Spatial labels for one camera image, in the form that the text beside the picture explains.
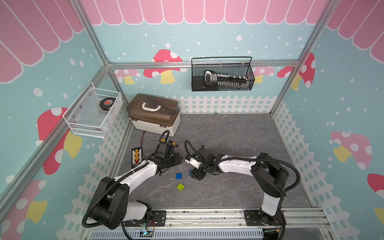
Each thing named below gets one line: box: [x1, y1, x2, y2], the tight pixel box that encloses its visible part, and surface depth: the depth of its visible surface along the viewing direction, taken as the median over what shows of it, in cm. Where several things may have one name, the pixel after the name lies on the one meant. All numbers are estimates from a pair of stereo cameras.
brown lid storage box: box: [126, 93, 181, 137], surface depth 99 cm
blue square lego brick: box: [176, 173, 183, 180], surface depth 89 cm
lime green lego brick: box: [176, 182, 185, 191], surface depth 85 cm
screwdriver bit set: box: [203, 70, 247, 88], surface depth 91 cm
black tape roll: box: [99, 97, 117, 111], surface depth 81 cm
